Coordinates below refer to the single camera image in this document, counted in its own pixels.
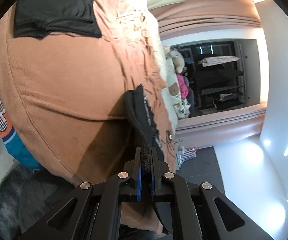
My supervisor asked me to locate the black knit floral-trim top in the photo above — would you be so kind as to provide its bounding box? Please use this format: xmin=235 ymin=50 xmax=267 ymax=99
xmin=123 ymin=84 xmax=177 ymax=235

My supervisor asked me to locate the pink clothing pile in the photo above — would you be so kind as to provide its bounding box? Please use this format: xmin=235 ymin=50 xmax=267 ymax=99
xmin=176 ymin=74 xmax=189 ymax=99

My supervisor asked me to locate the striped gift bag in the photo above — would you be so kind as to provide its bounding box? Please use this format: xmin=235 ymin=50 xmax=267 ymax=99
xmin=177 ymin=146 xmax=198 ymax=161

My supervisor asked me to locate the grey fluffy rug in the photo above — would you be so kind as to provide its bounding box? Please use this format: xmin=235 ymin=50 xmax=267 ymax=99
xmin=0 ymin=164 xmax=75 ymax=239

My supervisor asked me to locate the pink curtain right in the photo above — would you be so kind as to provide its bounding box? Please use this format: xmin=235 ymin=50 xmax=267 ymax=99
xmin=176 ymin=102 xmax=267 ymax=148

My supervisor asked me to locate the pink curtain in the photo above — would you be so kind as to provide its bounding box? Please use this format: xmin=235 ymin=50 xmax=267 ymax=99
xmin=151 ymin=0 xmax=262 ymax=39
xmin=176 ymin=102 xmax=267 ymax=148

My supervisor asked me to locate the orange bed blanket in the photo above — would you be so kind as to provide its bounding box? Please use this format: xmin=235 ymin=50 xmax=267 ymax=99
xmin=0 ymin=0 xmax=175 ymax=186

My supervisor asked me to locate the hanging floral garment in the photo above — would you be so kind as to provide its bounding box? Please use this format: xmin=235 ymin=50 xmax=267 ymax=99
xmin=198 ymin=56 xmax=239 ymax=67

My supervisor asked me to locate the beige plush toy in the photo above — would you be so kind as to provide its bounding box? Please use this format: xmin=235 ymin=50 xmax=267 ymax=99
xmin=169 ymin=49 xmax=185 ymax=74

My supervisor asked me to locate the pink curtain left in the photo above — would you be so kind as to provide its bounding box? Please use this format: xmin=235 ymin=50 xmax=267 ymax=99
xmin=151 ymin=0 xmax=262 ymax=39

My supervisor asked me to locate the folded black garment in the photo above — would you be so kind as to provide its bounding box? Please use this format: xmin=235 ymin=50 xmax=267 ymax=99
xmin=13 ymin=0 xmax=102 ymax=39

